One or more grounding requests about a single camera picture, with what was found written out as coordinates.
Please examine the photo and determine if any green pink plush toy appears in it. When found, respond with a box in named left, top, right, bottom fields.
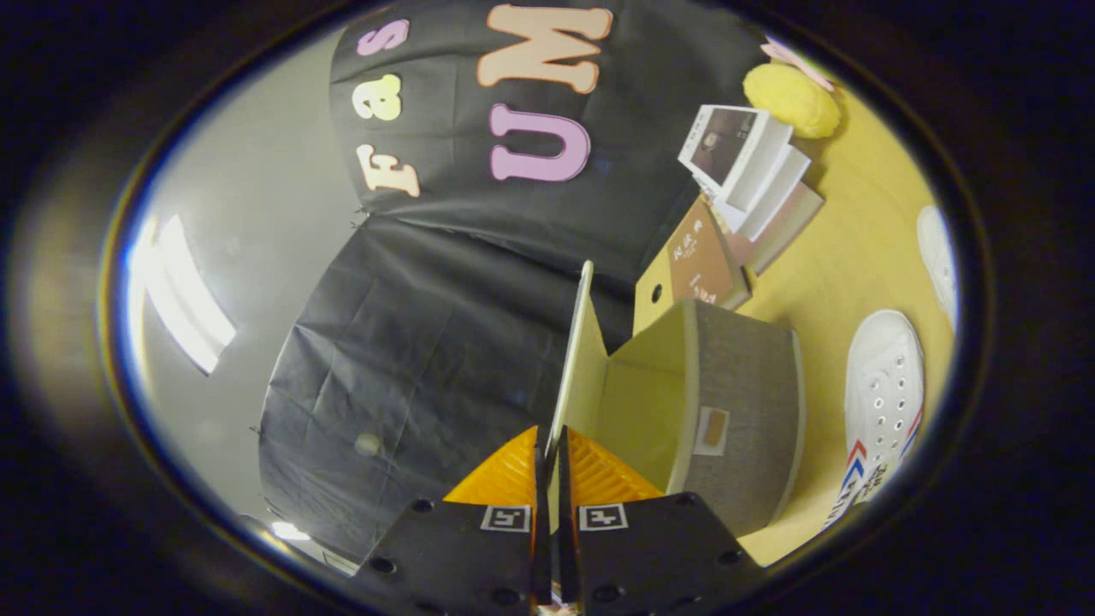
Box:
left=761, top=36, right=835, bottom=93

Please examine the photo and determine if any thick beige-edged book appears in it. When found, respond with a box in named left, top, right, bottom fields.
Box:
left=744, top=180, right=826, bottom=275

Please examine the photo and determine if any white book with photo cover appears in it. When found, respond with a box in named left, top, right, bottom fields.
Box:
left=678, top=104, right=795, bottom=198

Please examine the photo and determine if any black backdrop cloth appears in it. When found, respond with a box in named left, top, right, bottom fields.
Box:
left=257, top=0, right=771, bottom=566

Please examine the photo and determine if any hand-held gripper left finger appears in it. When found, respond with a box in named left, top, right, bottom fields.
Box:
left=351, top=425, right=553, bottom=616

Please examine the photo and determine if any plain white book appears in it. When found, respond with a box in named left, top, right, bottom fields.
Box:
left=714, top=141, right=812, bottom=240

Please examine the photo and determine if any brown book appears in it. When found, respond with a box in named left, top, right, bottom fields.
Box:
left=666, top=197, right=754, bottom=311

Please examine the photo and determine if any grey fabric storage box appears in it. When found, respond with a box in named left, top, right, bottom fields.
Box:
left=546, top=259, right=807, bottom=538

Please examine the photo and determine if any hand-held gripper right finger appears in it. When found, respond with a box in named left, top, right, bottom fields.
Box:
left=552, top=425, right=767, bottom=616

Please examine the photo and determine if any yellow plush bun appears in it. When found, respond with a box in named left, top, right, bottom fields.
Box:
left=743, top=62, right=843, bottom=140

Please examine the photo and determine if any white canvas shoe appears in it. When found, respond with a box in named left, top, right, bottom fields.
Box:
left=821, top=310, right=926, bottom=533
left=917, top=205, right=959, bottom=330

